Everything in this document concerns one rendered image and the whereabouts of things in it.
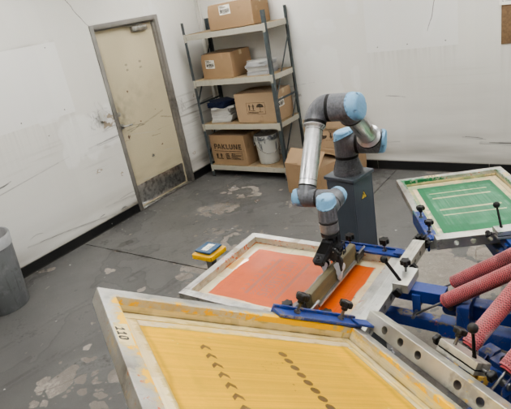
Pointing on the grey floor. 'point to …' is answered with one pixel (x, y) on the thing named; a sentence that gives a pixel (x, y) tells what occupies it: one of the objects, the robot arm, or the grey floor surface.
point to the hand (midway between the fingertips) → (332, 277)
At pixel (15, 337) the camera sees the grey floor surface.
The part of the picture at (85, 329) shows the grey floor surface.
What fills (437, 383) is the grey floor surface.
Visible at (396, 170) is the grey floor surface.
